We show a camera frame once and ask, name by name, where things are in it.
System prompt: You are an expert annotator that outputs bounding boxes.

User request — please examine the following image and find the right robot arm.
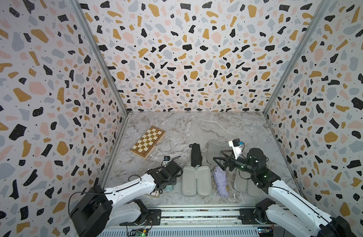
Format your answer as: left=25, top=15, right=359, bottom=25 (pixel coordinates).
left=213, top=147, right=353, bottom=237

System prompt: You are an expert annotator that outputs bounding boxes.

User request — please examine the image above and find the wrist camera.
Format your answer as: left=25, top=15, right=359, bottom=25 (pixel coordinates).
left=228, top=138, right=244, bottom=160
left=161, top=156, right=171, bottom=166

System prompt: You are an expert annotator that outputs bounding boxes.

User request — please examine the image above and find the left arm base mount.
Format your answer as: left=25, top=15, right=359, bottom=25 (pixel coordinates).
left=119, top=209, right=162, bottom=227

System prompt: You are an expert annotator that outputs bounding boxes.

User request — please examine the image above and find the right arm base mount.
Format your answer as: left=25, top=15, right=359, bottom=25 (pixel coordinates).
left=238, top=208, right=267, bottom=225

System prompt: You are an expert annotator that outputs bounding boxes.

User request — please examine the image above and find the grey open sleeve right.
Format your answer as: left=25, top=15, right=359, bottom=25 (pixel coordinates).
left=234, top=170, right=263, bottom=198

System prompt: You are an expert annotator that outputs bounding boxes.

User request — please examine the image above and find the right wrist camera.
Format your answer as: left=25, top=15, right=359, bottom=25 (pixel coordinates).
left=228, top=138, right=244, bottom=160

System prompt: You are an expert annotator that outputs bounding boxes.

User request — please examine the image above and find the wooden chessboard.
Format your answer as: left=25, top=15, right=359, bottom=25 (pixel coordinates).
left=130, top=126, right=166, bottom=160

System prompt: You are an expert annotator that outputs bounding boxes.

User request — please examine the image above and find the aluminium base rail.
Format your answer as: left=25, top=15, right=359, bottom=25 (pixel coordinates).
left=100, top=204, right=291, bottom=237

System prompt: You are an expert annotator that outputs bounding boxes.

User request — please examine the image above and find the black folded umbrella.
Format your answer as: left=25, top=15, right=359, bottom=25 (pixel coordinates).
left=189, top=143, right=202, bottom=167

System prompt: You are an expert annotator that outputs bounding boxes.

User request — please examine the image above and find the lilac folded umbrella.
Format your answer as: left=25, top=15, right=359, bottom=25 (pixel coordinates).
left=213, top=166, right=229, bottom=198

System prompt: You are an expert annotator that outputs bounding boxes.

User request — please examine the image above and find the mint green zippered sleeve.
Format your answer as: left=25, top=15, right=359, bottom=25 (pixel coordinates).
left=181, top=166, right=213, bottom=197

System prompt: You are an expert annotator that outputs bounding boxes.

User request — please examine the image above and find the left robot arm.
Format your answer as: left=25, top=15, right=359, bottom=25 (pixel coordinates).
left=69, top=160, right=183, bottom=237

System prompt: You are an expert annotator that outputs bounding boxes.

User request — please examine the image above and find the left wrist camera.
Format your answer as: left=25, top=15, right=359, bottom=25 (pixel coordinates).
left=161, top=156, right=171, bottom=166

